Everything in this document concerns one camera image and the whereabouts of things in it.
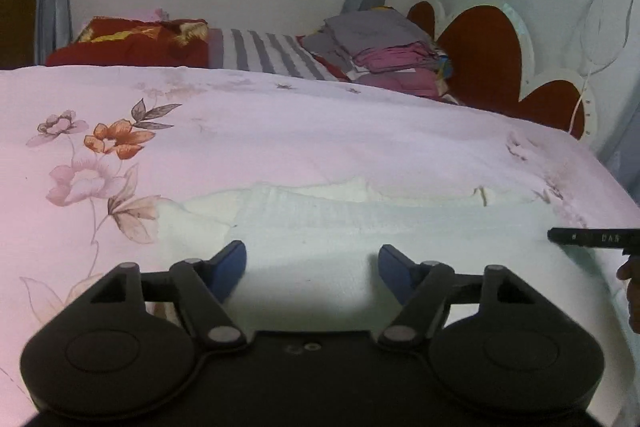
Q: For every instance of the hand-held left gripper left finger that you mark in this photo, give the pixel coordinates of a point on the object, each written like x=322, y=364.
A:
x=227, y=269

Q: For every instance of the red patterned blanket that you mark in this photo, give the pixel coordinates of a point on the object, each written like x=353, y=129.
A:
x=125, y=44

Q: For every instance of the white knit sweater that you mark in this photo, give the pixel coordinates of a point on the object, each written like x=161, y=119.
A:
x=310, y=227

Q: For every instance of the colourful printed cloth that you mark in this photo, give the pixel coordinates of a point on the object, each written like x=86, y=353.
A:
x=445, y=69

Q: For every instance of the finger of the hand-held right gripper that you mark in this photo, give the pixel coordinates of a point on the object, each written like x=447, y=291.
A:
x=590, y=238

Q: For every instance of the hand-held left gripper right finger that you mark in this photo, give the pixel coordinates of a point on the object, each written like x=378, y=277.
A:
x=395, y=272

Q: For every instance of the grey folded clothes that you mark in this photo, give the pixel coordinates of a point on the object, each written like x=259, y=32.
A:
x=360, y=32

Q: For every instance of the pink floral bedsheet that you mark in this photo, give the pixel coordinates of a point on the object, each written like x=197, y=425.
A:
x=250, y=132

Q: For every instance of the red and white headboard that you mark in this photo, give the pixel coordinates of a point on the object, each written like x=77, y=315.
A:
x=480, y=52

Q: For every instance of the pink folded clothes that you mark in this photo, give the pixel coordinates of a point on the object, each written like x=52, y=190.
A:
x=395, y=62

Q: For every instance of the grey striped sheet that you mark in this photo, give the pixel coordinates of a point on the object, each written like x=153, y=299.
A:
x=265, y=52

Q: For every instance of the person's right hand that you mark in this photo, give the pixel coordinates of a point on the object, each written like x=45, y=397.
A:
x=634, y=307

